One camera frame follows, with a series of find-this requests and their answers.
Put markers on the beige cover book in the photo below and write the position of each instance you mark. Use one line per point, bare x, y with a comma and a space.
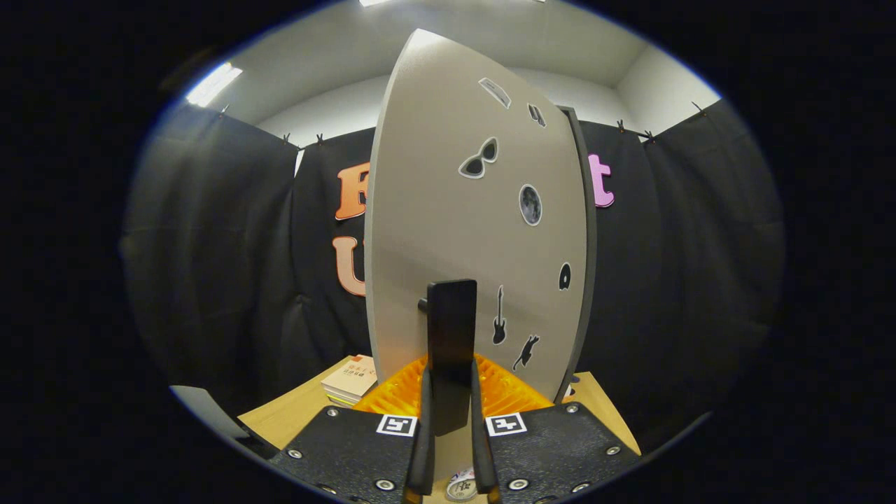
350, 376

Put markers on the yellow edged book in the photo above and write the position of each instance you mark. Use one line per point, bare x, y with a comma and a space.
339, 400

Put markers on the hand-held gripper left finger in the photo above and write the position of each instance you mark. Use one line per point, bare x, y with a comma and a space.
422, 462

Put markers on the black backdrop cloth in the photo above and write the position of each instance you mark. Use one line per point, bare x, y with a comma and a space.
700, 280

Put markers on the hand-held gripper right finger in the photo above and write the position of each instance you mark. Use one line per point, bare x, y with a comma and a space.
483, 462

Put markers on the white canvas shoe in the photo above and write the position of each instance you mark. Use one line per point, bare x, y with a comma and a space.
462, 484

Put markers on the row of black cloth clips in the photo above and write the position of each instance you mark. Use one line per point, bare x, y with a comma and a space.
620, 126

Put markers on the dark grey shoe cabinet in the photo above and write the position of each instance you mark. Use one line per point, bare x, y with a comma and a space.
590, 245

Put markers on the narrow ceiling light panel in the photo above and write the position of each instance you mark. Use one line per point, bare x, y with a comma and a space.
213, 84

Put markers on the wide ceiling light panel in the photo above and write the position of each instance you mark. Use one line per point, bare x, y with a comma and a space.
371, 2

